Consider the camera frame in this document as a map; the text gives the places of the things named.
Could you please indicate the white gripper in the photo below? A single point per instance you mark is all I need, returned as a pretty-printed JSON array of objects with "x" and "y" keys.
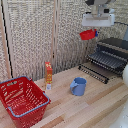
[{"x": 98, "y": 20}]

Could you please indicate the red bowl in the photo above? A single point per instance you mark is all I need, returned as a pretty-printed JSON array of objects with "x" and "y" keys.
[{"x": 88, "y": 34}]

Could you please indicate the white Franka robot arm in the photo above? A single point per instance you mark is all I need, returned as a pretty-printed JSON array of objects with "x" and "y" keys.
[{"x": 100, "y": 6}]

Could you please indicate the black toaster oven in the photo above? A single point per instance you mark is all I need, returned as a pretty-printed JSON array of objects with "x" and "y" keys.
[{"x": 115, "y": 43}]

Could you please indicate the black dish rack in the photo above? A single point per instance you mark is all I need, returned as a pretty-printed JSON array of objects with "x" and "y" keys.
[{"x": 95, "y": 74}]

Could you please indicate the blue mug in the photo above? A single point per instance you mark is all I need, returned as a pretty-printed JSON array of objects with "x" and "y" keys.
[{"x": 78, "y": 86}]

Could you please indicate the orange carton box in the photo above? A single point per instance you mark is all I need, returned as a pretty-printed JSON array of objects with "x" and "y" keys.
[{"x": 48, "y": 73}]

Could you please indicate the red plastic shopping basket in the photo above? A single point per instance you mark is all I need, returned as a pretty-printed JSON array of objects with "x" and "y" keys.
[{"x": 21, "y": 100}]

